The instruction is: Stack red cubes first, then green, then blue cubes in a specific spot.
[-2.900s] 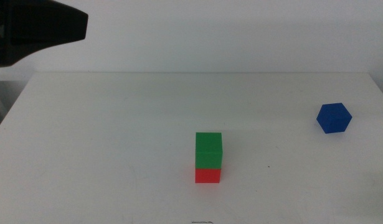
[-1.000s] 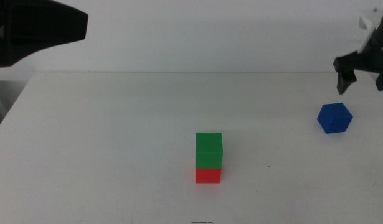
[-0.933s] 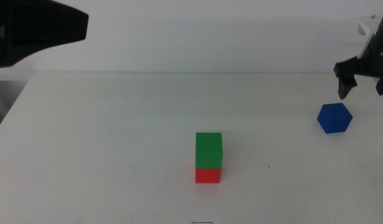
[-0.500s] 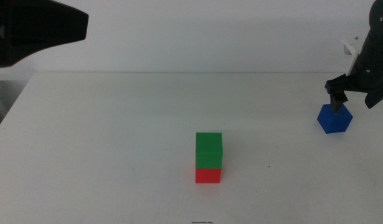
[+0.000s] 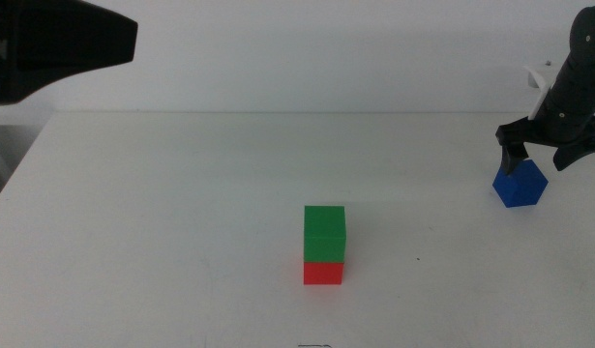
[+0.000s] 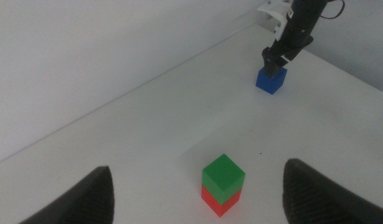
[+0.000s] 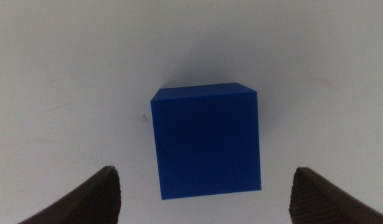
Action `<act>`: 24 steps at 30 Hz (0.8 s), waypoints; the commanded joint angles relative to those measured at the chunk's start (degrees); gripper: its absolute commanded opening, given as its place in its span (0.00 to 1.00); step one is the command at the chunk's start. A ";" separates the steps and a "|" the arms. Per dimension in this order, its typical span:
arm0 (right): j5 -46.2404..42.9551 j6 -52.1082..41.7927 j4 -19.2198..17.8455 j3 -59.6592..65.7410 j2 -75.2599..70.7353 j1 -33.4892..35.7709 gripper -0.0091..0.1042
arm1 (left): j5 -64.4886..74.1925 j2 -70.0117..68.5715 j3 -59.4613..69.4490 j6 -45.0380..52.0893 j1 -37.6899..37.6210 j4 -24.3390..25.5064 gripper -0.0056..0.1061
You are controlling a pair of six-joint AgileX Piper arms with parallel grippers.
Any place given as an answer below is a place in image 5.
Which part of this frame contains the blue cube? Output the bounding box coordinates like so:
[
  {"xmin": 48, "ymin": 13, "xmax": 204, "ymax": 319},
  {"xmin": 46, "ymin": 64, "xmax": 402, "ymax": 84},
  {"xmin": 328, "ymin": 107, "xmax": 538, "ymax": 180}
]
[{"xmin": 491, "ymin": 159, "xmax": 550, "ymax": 209}]

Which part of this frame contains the green cube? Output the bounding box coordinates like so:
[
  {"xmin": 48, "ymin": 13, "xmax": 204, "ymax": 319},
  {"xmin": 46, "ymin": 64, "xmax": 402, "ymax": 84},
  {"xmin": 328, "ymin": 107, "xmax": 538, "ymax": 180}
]
[{"xmin": 303, "ymin": 205, "xmax": 347, "ymax": 265}]

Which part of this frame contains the red cube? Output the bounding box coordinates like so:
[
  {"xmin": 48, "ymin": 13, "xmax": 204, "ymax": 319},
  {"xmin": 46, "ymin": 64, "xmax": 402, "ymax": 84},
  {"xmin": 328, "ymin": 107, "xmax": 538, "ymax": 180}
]
[{"xmin": 303, "ymin": 261, "xmax": 345, "ymax": 286}]

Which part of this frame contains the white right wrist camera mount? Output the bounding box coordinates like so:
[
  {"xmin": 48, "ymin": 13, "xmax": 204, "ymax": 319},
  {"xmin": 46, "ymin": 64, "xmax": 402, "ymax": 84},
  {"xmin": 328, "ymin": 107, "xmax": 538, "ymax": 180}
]
[{"xmin": 522, "ymin": 64, "xmax": 555, "ymax": 121}]

